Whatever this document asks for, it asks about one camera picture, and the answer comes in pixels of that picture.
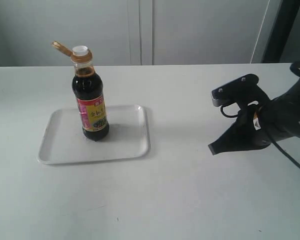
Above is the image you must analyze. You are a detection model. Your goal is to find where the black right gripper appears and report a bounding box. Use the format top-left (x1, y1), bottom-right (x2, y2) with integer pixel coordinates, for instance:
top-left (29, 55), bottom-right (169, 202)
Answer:
top-left (208, 73), bottom-right (271, 155)

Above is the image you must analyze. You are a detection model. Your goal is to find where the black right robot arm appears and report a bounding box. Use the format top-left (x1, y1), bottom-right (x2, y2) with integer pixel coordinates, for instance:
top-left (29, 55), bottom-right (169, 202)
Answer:
top-left (208, 61), bottom-right (300, 155)

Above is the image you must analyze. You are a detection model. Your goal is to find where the dark soy sauce bottle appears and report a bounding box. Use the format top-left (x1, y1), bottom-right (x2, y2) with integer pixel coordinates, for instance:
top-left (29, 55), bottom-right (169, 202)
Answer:
top-left (51, 41), bottom-right (110, 141)

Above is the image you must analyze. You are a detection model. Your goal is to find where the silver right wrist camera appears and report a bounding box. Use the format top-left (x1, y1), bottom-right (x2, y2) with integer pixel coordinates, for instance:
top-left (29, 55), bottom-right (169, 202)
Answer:
top-left (211, 89), bottom-right (231, 107)

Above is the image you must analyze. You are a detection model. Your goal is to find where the white plastic tray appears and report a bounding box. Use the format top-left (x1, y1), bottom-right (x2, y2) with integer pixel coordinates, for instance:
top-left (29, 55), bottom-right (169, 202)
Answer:
top-left (38, 104), bottom-right (150, 165)

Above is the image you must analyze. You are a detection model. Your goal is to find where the dark vertical post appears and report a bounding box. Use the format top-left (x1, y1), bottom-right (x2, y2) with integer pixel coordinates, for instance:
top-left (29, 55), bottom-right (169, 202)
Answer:
top-left (261, 0), bottom-right (300, 64)

